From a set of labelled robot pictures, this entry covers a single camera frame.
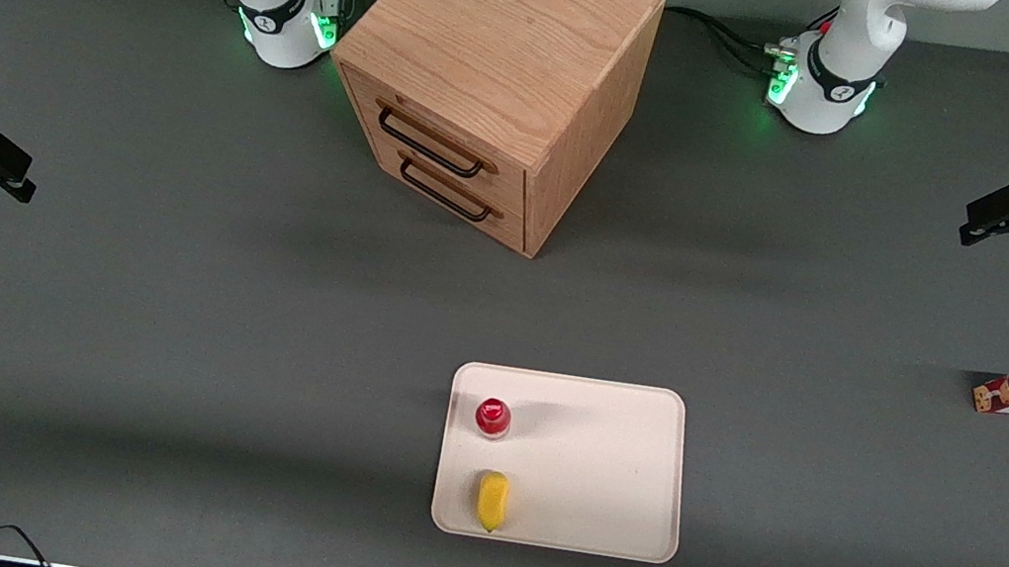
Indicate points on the red capped small bottle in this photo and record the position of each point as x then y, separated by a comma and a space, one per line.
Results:
493, 416

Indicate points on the yellow banana toy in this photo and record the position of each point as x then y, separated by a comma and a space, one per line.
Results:
492, 500

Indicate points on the beige plastic tray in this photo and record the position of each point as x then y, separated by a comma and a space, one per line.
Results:
595, 477

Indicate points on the wooden drawer cabinet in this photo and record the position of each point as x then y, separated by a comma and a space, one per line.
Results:
500, 43

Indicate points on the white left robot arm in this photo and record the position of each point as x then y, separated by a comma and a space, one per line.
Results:
836, 73

